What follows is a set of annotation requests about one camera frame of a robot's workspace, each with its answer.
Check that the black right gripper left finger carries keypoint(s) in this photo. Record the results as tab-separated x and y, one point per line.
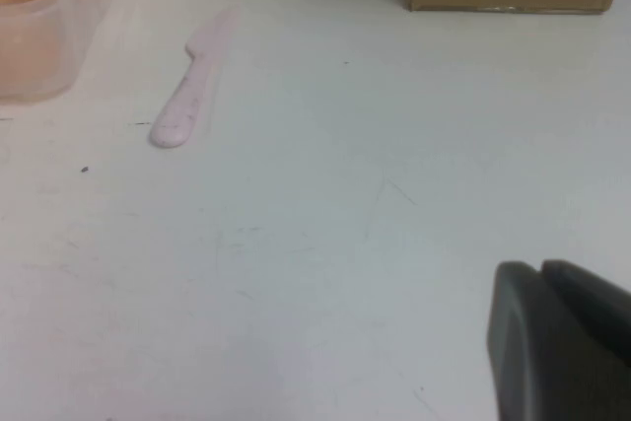
517	342

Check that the pink plastic knife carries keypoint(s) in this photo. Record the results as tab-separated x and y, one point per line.
172	125

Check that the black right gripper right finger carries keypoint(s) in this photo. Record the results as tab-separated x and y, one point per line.
601	352

